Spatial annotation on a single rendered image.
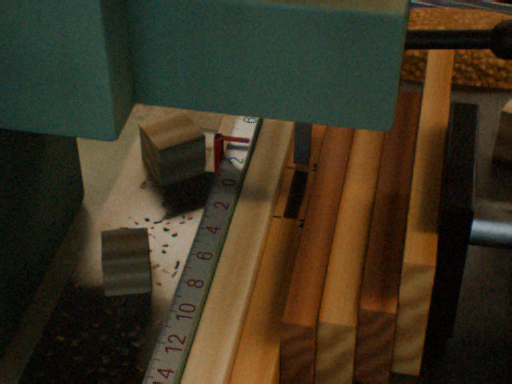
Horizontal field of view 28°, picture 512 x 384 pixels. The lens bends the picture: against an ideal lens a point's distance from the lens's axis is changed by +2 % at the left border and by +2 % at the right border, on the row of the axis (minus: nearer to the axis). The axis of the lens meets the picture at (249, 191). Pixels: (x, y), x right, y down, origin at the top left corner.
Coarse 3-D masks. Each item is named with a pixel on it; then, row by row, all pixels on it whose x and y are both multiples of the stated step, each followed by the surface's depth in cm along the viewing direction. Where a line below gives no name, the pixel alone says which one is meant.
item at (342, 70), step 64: (128, 0) 49; (192, 0) 49; (256, 0) 48; (320, 0) 48; (384, 0) 48; (192, 64) 51; (256, 64) 50; (320, 64) 50; (384, 64) 49; (384, 128) 51
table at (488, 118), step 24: (456, 96) 72; (480, 96) 72; (504, 96) 72; (480, 120) 69; (480, 144) 67; (480, 168) 65; (504, 168) 65; (480, 192) 64; (504, 192) 64; (480, 264) 59; (504, 264) 59; (480, 288) 57; (504, 288) 57; (480, 312) 56; (504, 312) 56; (432, 336) 54; (456, 336) 54; (480, 336) 54; (504, 336) 54; (432, 360) 53; (456, 360) 53; (480, 360) 53; (504, 360) 53
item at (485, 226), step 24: (456, 120) 53; (456, 144) 52; (456, 168) 50; (456, 192) 49; (456, 216) 48; (480, 216) 53; (504, 216) 53; (456, 240) 49; (480, 240) 53; (504, 240) 53; (456, 264) 50; (432, 288) 51; (456, 288) 51; (432, 312) 53; (456, 312) 52
